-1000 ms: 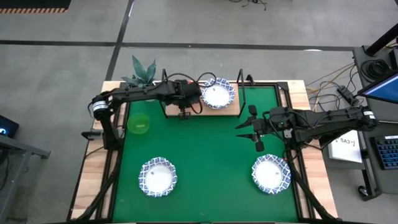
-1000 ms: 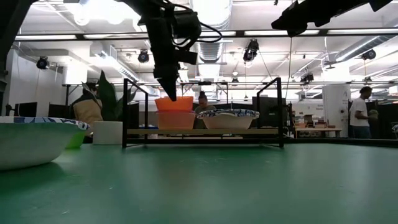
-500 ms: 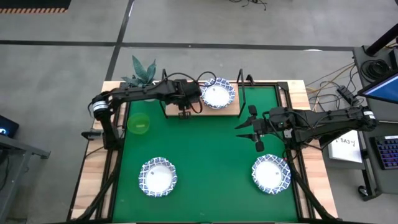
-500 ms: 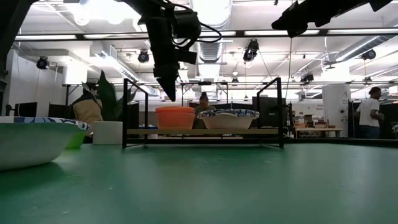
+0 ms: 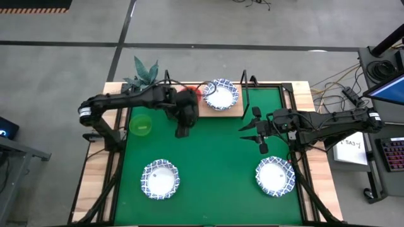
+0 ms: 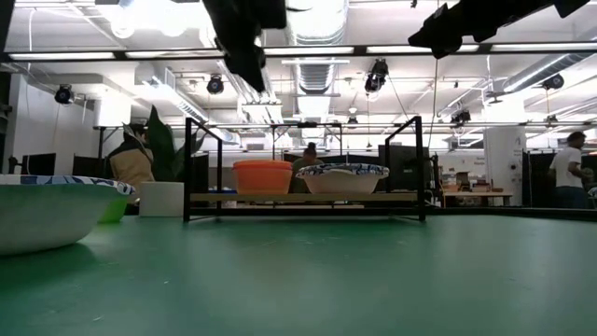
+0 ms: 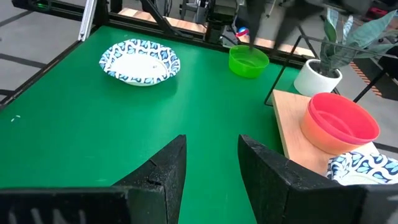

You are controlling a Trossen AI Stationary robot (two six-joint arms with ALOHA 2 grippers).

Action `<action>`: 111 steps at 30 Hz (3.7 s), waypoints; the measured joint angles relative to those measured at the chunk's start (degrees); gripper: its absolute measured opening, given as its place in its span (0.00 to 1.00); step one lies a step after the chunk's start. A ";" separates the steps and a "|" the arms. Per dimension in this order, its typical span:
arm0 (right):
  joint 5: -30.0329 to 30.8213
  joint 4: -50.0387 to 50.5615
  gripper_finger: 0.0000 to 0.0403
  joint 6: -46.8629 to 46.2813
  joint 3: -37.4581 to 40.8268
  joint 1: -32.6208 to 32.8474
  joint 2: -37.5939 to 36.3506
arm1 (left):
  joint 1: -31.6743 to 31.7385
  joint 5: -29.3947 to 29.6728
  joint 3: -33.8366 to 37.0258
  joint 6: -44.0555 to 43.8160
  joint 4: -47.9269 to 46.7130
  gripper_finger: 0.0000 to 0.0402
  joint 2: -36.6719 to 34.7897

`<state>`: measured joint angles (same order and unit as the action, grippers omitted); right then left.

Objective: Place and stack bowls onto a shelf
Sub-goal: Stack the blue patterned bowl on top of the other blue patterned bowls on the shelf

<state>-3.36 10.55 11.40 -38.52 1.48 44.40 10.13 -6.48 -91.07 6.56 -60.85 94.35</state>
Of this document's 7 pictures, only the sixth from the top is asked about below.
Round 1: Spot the round silver air duct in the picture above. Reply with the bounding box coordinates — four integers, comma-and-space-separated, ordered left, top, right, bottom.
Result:
501, 50, 597, 94

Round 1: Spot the black hanging ceiling spotlight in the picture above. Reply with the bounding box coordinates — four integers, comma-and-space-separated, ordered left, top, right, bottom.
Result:
206, 74, 225, 96
542, 73, 565, 91
364, 58, 390, 93
54, 83, 75, 105

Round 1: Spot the green table mat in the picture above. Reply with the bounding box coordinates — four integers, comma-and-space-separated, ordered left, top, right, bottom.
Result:
0, 207, 597, 336

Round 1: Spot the white square pillar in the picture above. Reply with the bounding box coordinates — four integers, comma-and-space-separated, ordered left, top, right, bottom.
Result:
483, 125, 528, 207

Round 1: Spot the orange plastic bowl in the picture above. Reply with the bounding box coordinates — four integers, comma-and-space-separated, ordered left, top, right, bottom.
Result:
231, 160, 294, 195

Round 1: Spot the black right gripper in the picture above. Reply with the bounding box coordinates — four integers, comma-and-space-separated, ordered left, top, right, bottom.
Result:
408, 0, 556, 60

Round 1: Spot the person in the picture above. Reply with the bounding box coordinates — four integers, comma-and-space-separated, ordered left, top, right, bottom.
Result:
548, 131, 592, 209
288, 141, 326, 195
106, 122, 156, 190

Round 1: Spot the ribbed silver air duct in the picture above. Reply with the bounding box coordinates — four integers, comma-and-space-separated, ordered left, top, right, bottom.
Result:
285, 0, 350, 94

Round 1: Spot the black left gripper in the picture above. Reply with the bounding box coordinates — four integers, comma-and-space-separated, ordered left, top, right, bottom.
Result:
202, 0, 288, 92

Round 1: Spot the blue patterned paper bowl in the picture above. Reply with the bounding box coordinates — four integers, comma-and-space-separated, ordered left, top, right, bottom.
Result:
0, 174, 137, 257
296, 162, 391, 195

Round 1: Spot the black room partition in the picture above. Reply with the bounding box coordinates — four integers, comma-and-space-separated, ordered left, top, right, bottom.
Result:
377, 144, 433, 192
521, 149, 597, 209

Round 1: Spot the cluttered wooden desk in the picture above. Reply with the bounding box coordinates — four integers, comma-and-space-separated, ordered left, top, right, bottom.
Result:
440, 172, 514, 207

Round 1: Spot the green plastic bowl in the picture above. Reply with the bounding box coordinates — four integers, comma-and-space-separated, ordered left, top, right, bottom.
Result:
96, 193, 130, 224

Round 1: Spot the white plant pot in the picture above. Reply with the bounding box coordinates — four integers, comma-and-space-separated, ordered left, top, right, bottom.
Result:
138, 181, 186, 218

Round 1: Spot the green leafy plant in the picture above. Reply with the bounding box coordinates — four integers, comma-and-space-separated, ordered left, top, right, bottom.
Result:
121, 105, 207, 183

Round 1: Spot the wooden cutting board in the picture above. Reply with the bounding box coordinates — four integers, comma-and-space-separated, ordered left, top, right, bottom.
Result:
183, 115, 427, 223

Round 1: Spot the dark computer monitor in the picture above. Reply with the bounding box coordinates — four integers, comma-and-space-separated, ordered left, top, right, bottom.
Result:
72, 155, 111, 178
21, 152, 57, 176

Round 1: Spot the black frame beam with lights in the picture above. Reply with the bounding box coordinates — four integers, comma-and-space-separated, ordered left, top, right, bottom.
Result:
0, 43, 597, 63

